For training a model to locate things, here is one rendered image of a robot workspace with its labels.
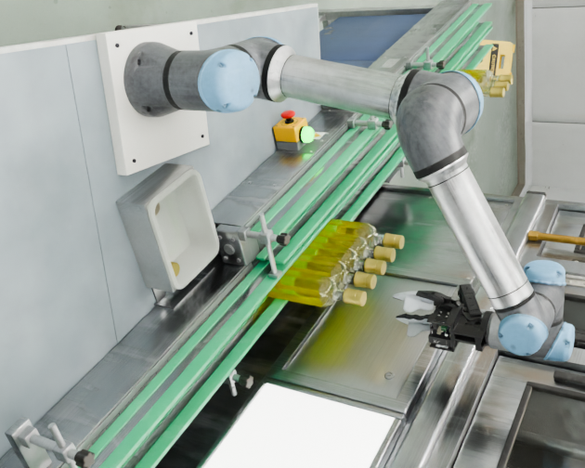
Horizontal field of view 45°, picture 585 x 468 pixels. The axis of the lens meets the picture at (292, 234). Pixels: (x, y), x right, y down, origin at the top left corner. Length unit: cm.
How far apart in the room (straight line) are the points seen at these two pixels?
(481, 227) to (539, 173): 700
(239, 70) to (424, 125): 38
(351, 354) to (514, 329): 50
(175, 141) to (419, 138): 60
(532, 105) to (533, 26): 84
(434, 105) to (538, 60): 649
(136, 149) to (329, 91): 41
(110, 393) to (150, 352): 12
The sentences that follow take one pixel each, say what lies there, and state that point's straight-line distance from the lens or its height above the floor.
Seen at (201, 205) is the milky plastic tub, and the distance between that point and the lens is 156.
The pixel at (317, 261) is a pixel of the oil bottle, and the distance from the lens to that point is 166.
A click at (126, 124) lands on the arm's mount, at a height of 78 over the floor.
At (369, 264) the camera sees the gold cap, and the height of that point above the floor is 113.
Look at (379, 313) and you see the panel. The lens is 173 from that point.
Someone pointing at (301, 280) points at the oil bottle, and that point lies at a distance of 161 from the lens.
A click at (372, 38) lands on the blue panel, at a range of 282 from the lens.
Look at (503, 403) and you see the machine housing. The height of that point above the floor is 148.
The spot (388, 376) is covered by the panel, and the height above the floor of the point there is 125.
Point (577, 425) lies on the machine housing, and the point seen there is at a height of 163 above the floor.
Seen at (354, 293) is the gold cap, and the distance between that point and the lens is 157.
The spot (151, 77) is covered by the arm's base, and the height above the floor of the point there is 84.
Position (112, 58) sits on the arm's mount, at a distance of 142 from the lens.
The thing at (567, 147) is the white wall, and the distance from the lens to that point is 799.
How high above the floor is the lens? 178
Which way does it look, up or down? 30 degrees down
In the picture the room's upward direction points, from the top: 98 degrees clockwise
